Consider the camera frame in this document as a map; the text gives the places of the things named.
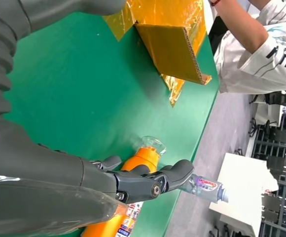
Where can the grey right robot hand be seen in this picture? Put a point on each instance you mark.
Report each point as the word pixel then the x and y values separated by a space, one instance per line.
pixel 34 189

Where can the orange bottle with clear cap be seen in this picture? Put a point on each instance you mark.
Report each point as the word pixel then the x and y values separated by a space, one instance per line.
pixel 145 157

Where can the clear water bottle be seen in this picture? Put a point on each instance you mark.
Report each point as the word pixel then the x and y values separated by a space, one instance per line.
pixel 207 188

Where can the green table mat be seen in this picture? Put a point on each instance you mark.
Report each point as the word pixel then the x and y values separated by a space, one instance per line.
pixel 84 98

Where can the yellow film covered cardboard sheet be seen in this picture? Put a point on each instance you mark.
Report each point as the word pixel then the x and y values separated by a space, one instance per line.
pixel 170 49

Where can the white background desk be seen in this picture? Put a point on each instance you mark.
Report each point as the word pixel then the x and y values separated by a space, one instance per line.
pixel 241 189

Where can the person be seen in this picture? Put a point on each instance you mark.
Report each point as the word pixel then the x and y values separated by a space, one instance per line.
pixel 268 68

